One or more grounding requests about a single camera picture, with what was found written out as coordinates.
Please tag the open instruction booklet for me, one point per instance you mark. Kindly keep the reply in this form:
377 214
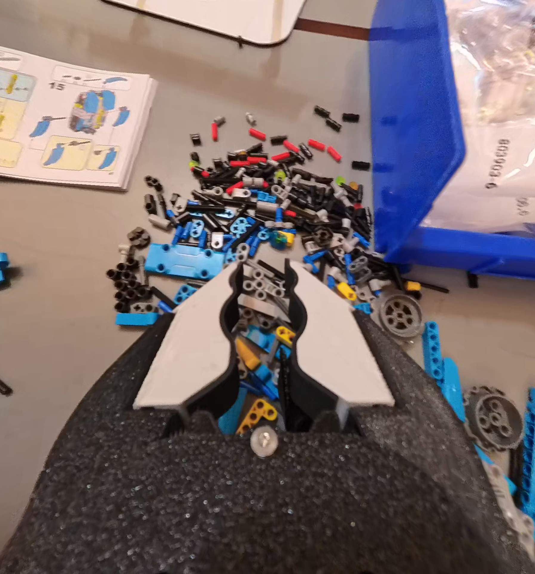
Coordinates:
70 125

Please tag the blue plastic bin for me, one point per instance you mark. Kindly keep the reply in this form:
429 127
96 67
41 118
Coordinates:
411 134

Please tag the clear plastic parts bags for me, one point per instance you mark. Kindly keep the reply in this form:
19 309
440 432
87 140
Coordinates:
505 112

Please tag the grey desk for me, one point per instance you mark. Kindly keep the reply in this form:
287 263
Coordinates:
70 336

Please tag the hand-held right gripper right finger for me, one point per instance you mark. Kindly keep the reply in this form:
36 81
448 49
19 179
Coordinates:
339 354

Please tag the white folding book stand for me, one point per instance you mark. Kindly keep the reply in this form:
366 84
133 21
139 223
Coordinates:
213 18

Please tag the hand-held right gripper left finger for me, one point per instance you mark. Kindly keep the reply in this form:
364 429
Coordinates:
191 354

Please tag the pile of small brick parts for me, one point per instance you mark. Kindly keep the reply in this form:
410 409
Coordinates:
267 210

